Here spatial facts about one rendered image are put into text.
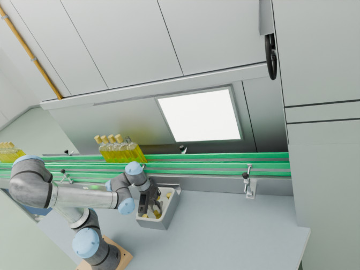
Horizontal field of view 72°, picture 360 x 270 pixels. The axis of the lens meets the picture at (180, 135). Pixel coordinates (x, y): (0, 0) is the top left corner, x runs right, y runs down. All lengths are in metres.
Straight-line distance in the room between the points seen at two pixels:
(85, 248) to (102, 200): 0.25
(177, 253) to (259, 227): 0.42
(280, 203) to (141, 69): 0.99
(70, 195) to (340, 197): 1.03
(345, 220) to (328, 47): 0.74
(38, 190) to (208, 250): 0.78
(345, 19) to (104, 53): 1.11
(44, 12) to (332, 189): 1.56
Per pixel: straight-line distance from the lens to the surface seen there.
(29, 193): 1.06
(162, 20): 1.23
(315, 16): 0.74
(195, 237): 1.36
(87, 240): 1.29
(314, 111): 0.86
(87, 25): 1.46
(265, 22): 0.96
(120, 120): 1.64
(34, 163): 1.16
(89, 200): 1.11
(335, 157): 0.99
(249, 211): 1.38
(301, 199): 1.16
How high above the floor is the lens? 1.86
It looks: 33 degrees down
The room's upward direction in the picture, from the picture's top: 23 degrees counter-clockwise
